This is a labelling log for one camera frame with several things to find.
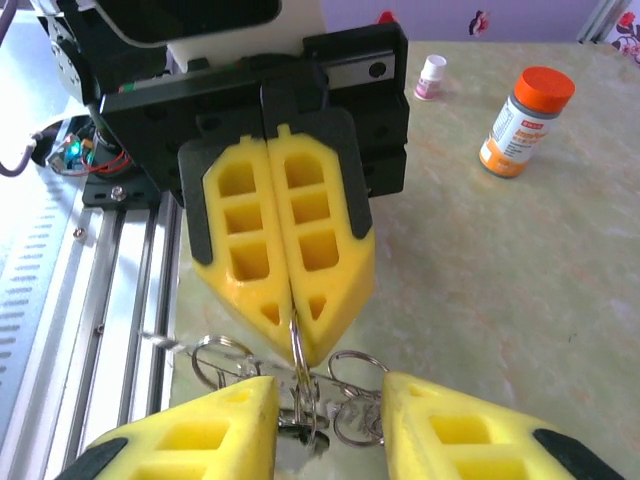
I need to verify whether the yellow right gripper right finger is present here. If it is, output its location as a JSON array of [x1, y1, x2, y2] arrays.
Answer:
[[381, 371, 629, 480]]

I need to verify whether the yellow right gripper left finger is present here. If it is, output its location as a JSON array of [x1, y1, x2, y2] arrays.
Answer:
[[62, 375, 280, 480]]

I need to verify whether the small white pink bottle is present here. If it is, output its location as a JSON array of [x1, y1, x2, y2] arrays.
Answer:
[[413, 53, 448, 103]]

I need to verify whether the orange capped pill bottle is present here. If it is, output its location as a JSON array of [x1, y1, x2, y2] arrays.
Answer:
[[478, 66, 577, 181]]

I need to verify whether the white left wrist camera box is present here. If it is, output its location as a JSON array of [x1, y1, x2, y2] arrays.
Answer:
[[92, 0, 326, 72]]

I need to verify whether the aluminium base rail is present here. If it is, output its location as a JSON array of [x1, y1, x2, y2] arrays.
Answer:
[[57, 192, 184, 480]]

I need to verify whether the grey slotted cable duct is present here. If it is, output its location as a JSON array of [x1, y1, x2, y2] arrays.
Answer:
[[0, 197, 86, 466]]

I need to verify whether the aluminium frame post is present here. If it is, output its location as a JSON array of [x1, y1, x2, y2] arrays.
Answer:
[[578, 0, 624, 45]]

